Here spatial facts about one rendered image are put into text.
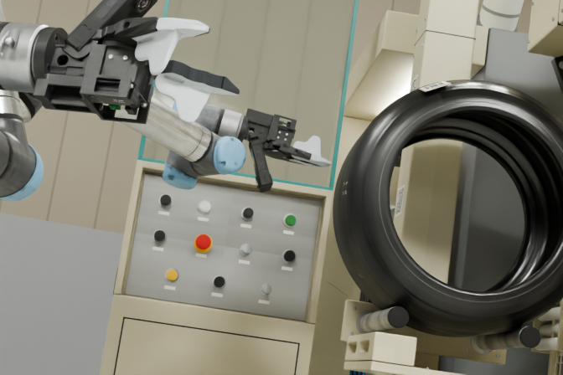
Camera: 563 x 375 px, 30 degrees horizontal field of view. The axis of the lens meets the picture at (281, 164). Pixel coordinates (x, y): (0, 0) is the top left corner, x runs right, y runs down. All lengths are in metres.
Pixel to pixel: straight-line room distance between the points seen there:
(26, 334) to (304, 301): 2.27
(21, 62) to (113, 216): 3.91
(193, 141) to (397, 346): 0.59
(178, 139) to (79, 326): 2.96
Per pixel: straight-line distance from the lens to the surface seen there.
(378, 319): 2.29
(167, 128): 2.08
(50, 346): 4.97
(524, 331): 2.26
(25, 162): 1.28
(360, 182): 2.22
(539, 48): 2.72
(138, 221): 2.92
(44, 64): 1.14
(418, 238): 2.60
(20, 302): 4.97
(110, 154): 5.08
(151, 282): 2.90
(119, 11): 1.15
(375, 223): 2.19
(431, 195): 2.62
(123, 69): 1.10
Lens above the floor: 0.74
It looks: 11 degrees up
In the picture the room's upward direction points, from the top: 8 degrees clockwise
